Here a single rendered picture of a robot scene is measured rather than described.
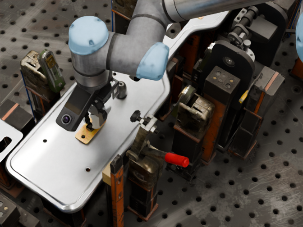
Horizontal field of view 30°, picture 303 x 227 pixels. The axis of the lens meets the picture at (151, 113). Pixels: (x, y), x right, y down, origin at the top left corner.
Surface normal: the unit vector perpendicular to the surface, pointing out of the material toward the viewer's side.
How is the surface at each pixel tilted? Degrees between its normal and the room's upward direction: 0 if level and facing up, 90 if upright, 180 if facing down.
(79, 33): 0
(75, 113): 28
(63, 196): 0
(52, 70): 78
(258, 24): 0
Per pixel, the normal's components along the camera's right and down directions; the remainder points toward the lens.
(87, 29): 0.04, -0.49
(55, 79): 0.82, 0.40
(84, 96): -0.26, -0.12
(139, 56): -0.10, 0.00
